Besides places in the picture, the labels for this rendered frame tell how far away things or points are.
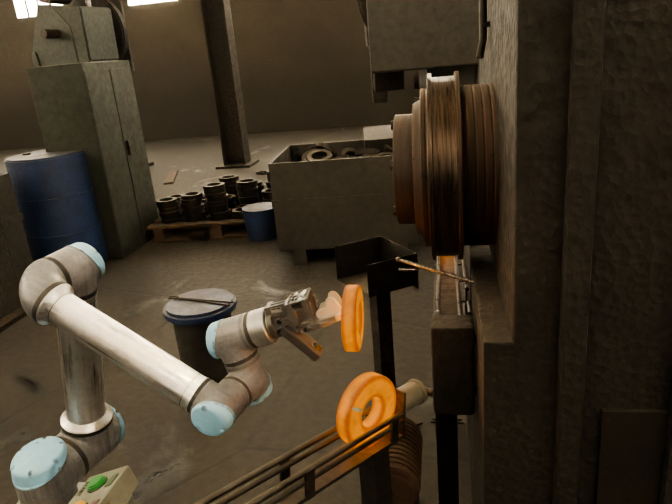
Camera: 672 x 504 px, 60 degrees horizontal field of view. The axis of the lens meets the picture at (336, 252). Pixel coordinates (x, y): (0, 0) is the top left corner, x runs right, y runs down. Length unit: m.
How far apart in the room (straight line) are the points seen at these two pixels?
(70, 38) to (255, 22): 4.04
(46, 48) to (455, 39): 6.61
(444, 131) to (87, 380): 1.21
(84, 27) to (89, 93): 4.31
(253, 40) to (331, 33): 1.52
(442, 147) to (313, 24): 10.49
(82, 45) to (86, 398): 7.50
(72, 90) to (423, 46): 2.54
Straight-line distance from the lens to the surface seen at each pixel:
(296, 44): 11.82
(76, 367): 1.84
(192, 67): 12.47
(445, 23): 4.12
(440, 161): 1.32
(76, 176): 4.78
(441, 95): 1.40
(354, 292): 1.34
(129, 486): 1.41
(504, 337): 1.19
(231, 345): 1.45
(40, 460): 1.93
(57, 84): 4.90
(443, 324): 1.40
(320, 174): 4.00
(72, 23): 9.15
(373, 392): 1.24
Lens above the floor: 1.42
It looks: 19 degrees down
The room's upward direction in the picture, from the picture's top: 5 degrees counter-clockwise
